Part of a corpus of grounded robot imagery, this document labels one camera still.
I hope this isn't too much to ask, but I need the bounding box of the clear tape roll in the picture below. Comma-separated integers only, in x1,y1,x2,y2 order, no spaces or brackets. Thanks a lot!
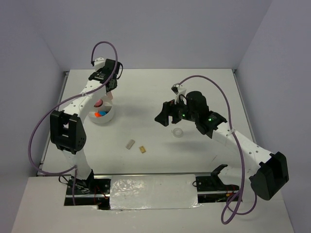
172,128,184,138

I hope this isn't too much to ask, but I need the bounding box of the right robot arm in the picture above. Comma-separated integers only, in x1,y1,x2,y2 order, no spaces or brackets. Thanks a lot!
155,91,289,200

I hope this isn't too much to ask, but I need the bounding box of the beige eraser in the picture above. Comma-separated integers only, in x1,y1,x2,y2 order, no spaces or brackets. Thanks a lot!
126,139,135,150

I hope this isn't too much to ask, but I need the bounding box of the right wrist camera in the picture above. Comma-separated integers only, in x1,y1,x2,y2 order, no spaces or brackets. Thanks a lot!
171,83,187,104

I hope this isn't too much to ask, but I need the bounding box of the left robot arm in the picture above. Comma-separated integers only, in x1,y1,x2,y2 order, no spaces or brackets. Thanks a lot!
50,57,123,194

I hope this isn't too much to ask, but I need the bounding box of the white round divided container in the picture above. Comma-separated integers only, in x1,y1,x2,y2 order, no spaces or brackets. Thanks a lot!
88,95,115,125

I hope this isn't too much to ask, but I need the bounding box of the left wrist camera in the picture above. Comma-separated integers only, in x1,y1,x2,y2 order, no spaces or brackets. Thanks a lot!
91,57,105,73

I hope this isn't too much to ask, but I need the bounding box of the pink eraser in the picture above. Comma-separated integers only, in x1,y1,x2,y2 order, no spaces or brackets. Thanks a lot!
106,91,113,100

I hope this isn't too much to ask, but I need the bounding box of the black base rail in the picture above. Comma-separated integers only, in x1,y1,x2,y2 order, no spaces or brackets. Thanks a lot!
59,174,240,211

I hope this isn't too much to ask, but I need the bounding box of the small yellow sharpener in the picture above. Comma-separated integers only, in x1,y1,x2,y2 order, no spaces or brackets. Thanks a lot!
139,146,146,153

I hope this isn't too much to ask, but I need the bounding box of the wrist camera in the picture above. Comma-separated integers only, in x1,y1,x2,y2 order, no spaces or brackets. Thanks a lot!
91,57,105,73
171,83,187,104

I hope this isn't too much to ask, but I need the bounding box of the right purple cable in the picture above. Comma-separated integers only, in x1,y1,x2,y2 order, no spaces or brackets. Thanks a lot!
178,75,258,224

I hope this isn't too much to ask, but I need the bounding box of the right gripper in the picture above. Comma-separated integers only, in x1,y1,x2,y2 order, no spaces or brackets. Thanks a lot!
154,95,198,126

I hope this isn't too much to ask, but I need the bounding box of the silver foil mat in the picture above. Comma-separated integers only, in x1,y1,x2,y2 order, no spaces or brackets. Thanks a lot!
109,174,200,210

